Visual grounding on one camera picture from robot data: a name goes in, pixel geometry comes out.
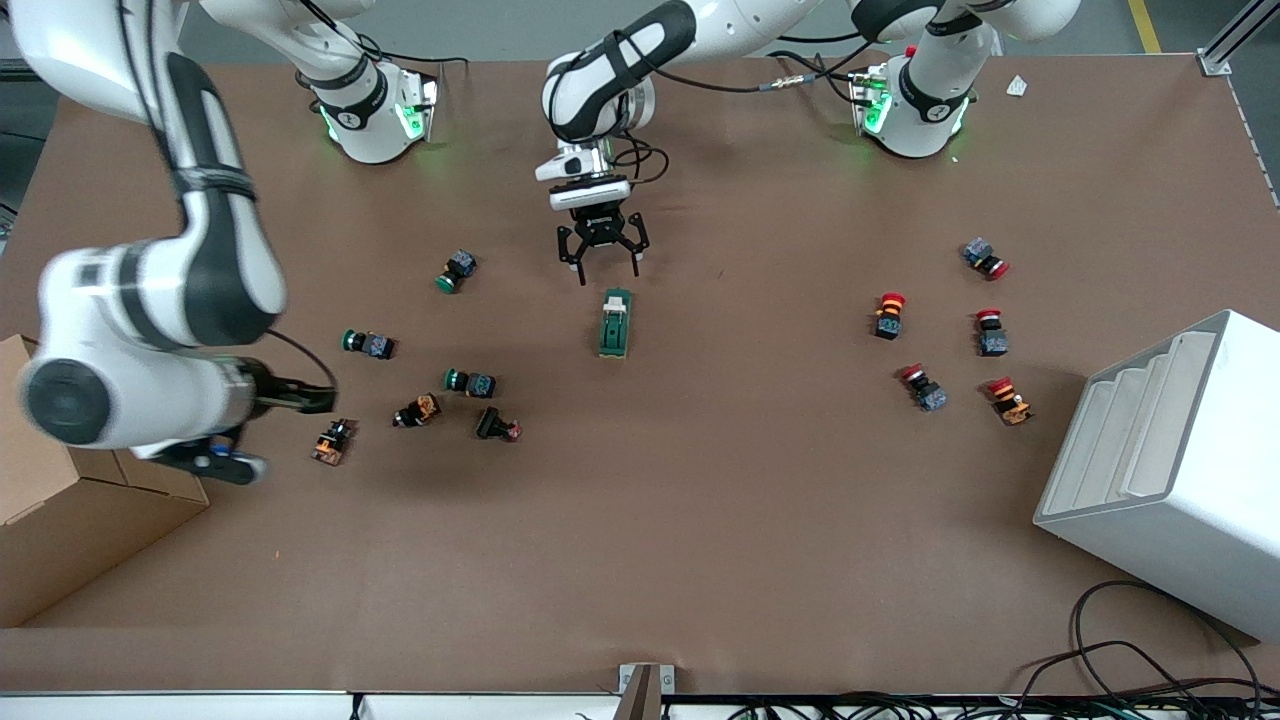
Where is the aluminium frame profile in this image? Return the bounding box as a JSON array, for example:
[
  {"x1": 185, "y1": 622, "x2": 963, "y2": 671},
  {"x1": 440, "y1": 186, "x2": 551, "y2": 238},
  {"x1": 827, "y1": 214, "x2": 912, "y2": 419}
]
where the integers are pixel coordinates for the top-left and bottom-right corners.
[{"x1": 1197, "y1": 0, "x2": 1280, "y2": 79}]

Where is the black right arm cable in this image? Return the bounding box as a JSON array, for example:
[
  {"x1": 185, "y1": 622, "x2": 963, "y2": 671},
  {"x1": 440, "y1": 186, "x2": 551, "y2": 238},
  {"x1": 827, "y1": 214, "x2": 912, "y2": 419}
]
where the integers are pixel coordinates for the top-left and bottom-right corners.
[{"x1": 300, "y1": 0, "x2": 469, "y2": 69}]

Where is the brown table mat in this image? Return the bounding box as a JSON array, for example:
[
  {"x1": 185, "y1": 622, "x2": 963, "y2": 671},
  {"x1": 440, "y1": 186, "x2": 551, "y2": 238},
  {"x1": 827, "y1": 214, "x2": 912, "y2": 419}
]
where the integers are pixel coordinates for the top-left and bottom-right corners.
[{"x1": 0, "y1": 50, "x2": 1280, "y2": 696}]

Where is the white stepped sorting rack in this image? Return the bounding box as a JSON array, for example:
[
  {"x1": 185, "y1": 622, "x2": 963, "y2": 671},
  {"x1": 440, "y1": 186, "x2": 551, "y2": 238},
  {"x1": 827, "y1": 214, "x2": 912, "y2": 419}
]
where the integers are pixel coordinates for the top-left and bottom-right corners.
[{"x1": 1033, "y1": 309, "x2": 1280, "y2": 643}]

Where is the black cable with metal connector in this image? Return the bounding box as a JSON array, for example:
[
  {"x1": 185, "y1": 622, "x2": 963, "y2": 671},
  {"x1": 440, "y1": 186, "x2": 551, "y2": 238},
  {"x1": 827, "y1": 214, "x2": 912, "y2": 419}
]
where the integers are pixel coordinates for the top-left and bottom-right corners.
[{"x1": 655, "y1": 35, "x2": 881, "y2": 106}]

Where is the black looped cable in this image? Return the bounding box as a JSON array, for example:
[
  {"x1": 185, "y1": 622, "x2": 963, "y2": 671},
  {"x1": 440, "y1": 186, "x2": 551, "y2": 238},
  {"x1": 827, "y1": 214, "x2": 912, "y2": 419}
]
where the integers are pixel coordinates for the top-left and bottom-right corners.
[
  {"x1": 1015, "y1": 640, "x2": 1280, "y2": 720},
  {"x1": 1070, "y1": 580, "x2": 1263, "y2": 701}
]

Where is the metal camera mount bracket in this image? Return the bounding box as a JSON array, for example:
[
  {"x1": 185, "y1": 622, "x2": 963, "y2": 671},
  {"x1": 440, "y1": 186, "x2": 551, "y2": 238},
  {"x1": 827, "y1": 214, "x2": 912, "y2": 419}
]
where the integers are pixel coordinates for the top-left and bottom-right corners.
[{"x1": 612, "y1": 662, "x2": 676, "y2": 720}]

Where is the green load switch white handle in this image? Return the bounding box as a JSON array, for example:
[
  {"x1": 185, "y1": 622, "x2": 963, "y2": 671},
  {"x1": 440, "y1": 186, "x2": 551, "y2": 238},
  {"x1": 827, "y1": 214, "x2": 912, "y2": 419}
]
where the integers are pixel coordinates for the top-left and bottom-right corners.
[{"x1": 597, "y1": 287, "x2": 635, "y2": 360}]

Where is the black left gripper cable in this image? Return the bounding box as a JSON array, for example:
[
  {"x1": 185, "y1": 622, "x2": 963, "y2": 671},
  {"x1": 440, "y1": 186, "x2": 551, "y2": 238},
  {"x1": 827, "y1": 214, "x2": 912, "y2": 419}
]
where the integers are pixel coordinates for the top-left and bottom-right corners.
[{"x1": 605, "y1": 128, "x2": 673, "y2": 191}]

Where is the white table edge rail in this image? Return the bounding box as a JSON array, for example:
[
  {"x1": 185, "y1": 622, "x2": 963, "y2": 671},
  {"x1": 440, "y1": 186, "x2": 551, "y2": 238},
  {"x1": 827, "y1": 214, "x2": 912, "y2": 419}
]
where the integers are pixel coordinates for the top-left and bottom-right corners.
[{"x1": 0, "y1": 690, "x2": 621, "y2": 720}]

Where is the cardboard box with slots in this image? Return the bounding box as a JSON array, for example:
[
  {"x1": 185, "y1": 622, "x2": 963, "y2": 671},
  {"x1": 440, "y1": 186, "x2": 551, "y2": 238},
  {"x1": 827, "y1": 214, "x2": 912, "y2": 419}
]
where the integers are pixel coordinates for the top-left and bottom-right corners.
[{"x1": 0, "y1": 334, "x2": 211, "y2": 629}]

